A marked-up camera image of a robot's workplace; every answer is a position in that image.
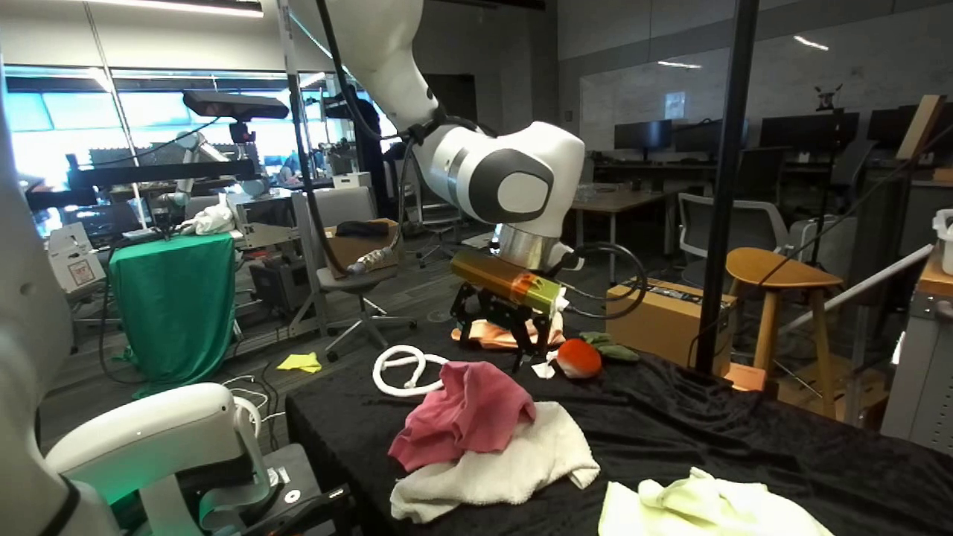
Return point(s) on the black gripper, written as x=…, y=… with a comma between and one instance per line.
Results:
x=508, y=315

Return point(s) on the pink t-shirt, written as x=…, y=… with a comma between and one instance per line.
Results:
x=467, y=412

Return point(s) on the pale green white t-shirt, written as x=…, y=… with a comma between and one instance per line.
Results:
x=696, y=506

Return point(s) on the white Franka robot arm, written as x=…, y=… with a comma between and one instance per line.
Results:
x=496, y=168

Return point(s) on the cream white towel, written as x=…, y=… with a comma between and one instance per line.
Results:
x=508, y=472

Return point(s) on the open brown cardboard box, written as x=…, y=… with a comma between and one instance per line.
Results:
x=361, y=242

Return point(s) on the brown cardboard box black tape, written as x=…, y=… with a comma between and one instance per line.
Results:
x=665, y=321

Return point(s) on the wooden office desk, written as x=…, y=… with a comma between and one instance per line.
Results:
x=614, y=198

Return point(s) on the yellow cloth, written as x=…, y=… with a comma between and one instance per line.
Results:
x=298, y=363

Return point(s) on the black table cloth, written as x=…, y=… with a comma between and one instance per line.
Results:
x=674, y=427

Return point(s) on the flat wooden boards stack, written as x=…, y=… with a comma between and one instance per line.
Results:
x=747, y=376

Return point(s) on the black vertical pole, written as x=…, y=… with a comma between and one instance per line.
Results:
x=729, y=178

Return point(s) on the wooden stool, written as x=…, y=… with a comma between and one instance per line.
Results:
x=778, y=268

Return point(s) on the white crumpled cloth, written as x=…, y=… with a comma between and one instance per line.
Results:
x=210, y=217

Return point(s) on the green cloth covered stand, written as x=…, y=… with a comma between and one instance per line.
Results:
x=175, y=306

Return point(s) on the black computer monitor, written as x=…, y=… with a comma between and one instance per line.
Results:
x=809, y=131

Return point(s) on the white diagonal rod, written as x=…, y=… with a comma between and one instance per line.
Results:
x=873, y=283

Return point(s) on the grey cabinet wooden top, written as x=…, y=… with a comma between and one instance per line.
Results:
x=918, y=376

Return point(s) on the white plastic container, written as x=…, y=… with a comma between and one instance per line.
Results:
x=945, y=242

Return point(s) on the leaning wooden board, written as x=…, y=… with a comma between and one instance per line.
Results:
x=921, y=125

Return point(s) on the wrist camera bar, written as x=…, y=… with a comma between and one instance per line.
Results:
x=508, y=281

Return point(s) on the white frame office chair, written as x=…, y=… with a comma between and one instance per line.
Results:
x=764, y=213

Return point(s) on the black stereo camera bar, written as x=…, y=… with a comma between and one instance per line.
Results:
x=237, y=104

